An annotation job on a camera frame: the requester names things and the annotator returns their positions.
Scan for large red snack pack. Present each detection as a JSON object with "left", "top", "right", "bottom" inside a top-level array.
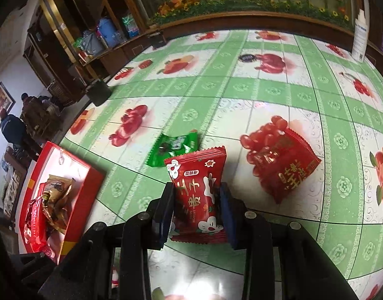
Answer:
[{"left": 23, "top": 183, "right": 48, "bottom": 253}]

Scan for green snack packet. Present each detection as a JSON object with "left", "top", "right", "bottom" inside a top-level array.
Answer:
[{"left": 146, "top": 130, "right": 198, "bottom": 167}]

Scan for red gold lettered packet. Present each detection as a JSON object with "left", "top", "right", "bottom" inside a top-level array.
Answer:
[{"left": 249, "top": 128, "right": 321, "bottom": 204}]

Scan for red white gift box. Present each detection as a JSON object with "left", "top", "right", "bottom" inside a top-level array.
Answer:
[{"left": 18, "top": 141, "right": 105, "bottom": 264}]

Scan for brown gold snack bag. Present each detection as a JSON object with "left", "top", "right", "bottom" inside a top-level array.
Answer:
[{"left": 42, "top": 175, "right": 75, "bottom": 234}]

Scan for black table clamp near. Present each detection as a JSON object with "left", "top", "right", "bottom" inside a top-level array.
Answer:
[{"left": 86, "top": 79, "right": 112, "bottom": 106}]

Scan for black table clamp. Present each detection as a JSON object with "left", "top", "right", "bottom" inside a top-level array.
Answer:
[
  {"left": 86, "top": 79, "right": 112, "bottom": 106},
  {"left": 147, "top": 30, "right": 167, "bottom": 50}
]

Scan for black table clamp far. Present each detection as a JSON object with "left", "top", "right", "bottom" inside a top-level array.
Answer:
[{"left": 147, "top": 30, "right": 167, "bottom": 50}]

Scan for blue container on shelf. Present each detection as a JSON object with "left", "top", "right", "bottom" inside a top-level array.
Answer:
[{"left": 97, "top": 18, "right": 120, "bottom": 48}]

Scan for wooden display cabinet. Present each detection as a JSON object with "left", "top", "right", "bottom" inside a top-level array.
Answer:
[{"left": 24, "top": 0, "right": 149, "bottom": 106}]

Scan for white spray bottle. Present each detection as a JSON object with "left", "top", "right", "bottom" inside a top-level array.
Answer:
[{"left": 351, "top": 9, "right": 369, "bottom": 62}]

